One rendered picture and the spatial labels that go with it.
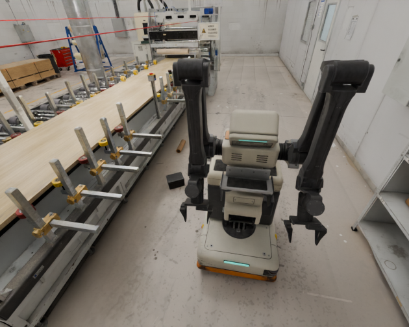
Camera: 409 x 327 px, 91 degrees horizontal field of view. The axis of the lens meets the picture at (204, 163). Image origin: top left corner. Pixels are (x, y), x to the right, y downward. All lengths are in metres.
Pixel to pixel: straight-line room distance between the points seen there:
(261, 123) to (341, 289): 1.56
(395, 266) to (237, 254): 1.22
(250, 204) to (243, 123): 0.55
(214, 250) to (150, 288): 0.60
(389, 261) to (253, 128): 1.70
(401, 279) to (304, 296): 0.70
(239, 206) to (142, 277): 1.10
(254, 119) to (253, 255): 1.09
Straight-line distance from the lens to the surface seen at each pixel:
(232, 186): 1.01
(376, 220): 2.50
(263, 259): 1.68
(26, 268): 1.49
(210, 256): 1.67
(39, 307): 2.02
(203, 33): 5.36
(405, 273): 2.27
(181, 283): 1.89
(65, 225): 1.37
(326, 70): 0.66
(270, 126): 0.90
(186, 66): 0.65
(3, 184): 1.81
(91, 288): 2.09
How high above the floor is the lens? 1.73
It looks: 36 degrees down
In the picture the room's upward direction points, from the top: 2 degrees counter-clockwise
